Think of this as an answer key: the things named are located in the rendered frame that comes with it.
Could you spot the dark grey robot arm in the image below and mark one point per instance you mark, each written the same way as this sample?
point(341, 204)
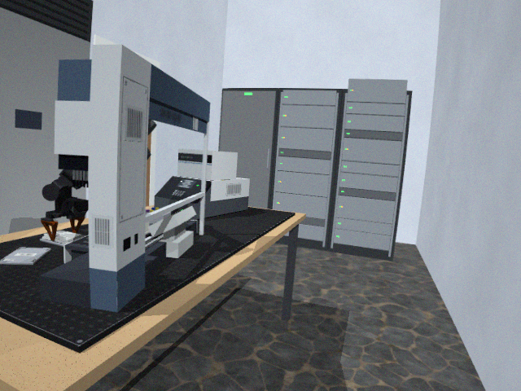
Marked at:
point(57, 190)

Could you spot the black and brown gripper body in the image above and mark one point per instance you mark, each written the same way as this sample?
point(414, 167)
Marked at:
point(50, 218)

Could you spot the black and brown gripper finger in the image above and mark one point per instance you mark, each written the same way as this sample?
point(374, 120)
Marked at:
point(53, 226)
point(80, 221)

